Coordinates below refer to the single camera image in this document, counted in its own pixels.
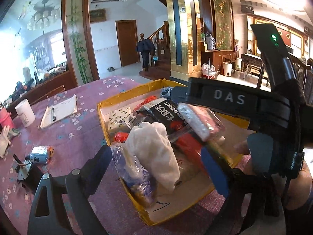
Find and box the blue tissue pack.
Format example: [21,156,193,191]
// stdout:
[111,144,157,206]

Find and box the white cotton glove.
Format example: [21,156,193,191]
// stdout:
[0,125,12,159]

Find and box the blue knit cloth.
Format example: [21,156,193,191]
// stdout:
[161,86,174,99]

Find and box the white notebook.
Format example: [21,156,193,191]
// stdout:
[40,95,78,130]

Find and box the grey thermos jug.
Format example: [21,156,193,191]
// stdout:
[205,33,216,51]

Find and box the small framed wall picture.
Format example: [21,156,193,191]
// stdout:
[89,8,107,23]

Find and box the black foil bag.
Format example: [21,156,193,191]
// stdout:
[143,97,194,142]

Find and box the purple floral tablecloth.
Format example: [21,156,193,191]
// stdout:
[0,76,247,235]

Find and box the person's right forearm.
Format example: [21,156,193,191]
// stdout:
[285,149,313,204]

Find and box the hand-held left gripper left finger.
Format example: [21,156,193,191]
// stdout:
[27,145,113,235]

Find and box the red and white bucket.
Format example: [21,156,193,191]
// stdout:
[201,63,217,80]

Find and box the wooden cabinet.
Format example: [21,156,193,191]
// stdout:
[201,49,239,73]

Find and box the landscape painting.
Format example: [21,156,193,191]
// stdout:
[210,0,234,51]

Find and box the wooden door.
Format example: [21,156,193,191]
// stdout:
[115,19,140,67]

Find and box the bamboo painted panel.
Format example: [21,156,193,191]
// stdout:
[62,0,99,84]

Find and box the white plastic jar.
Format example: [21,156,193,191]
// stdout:
[15,98,36,128]

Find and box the person's right hand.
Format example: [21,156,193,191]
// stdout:
[233,140,258,175]

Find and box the white printed tissue pack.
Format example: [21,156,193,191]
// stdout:
[109,106,134,131]

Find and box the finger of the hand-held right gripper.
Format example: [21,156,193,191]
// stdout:
[170,86,190,104]

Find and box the pink cup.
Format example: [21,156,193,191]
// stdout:
[0,107,13,129]

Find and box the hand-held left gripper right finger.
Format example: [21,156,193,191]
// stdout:
[201,147,281,235]

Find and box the pink packet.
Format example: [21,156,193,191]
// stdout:
[177,102,226,142]

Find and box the yellow cardboard box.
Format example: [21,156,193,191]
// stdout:
[97,79,250,226]

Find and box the wooden sideboard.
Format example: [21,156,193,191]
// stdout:
[6,70,79,114]

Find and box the gold pillar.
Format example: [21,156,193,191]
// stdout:
[163,0,204,80]

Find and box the large wall mirror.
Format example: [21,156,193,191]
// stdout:
[0,0,72,104]

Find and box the grey cloth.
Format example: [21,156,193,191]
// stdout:
[8,127,21,140]

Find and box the black electric motor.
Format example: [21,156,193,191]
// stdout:
[12,154,53,194]

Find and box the white cloth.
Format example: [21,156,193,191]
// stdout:
[125,122,181,192]

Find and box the wooden stair railing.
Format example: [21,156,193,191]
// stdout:
[147,21,171,67]

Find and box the red plastic packet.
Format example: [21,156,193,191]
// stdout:
[175,133,204,167]

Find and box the dark hanging coat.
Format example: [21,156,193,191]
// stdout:
[136,33,155,71]

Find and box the blue wrapped battery pack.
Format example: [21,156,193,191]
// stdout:
[25,145,54,164]

